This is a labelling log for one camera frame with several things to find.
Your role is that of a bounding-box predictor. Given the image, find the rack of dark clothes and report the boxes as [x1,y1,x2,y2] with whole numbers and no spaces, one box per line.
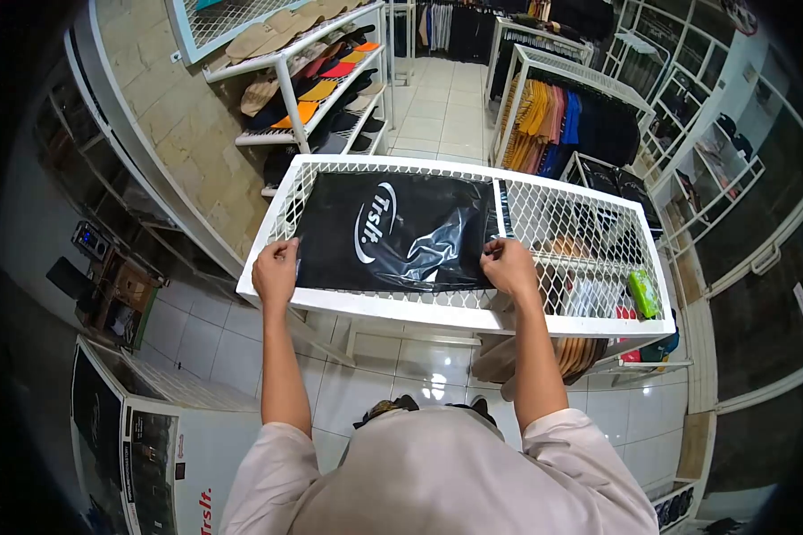
[415,0,617,68]

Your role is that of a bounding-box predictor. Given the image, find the white display box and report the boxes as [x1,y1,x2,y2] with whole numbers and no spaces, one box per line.
[69,334,263,535]

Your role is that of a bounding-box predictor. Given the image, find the wooden crate with items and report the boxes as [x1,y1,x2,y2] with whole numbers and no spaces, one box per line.
[46,221,167,350]

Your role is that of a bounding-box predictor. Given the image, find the person's left hand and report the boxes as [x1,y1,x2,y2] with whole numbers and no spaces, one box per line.
[252,237,301,312]

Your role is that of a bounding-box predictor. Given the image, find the white wire mesh rack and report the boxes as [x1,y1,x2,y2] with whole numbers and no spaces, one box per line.
[236,154,677,338]

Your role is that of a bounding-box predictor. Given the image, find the person's body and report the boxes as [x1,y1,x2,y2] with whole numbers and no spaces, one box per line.
[219,406,661,535]

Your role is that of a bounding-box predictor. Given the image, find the white grid wall shelving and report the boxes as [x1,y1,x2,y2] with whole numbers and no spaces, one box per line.
[602,0,767,251]

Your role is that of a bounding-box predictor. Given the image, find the person's right hand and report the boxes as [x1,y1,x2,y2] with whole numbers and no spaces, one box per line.
[479,237,540,301]

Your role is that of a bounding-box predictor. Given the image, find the green packet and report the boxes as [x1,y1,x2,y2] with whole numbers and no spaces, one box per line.
[627,269,662,320]

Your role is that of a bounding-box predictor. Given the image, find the person's legs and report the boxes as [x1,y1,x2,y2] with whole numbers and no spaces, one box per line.
[352,395,499,430]

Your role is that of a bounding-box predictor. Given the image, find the white rack of hanging shirts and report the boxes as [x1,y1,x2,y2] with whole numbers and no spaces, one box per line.
[488,44,657,179]

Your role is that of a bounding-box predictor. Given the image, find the white shelf of caps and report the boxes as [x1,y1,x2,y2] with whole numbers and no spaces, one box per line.
[203,0,396,199]

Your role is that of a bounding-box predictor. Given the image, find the black plastic bag white logo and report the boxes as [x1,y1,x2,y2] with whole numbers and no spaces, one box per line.
[294,170,513,293]

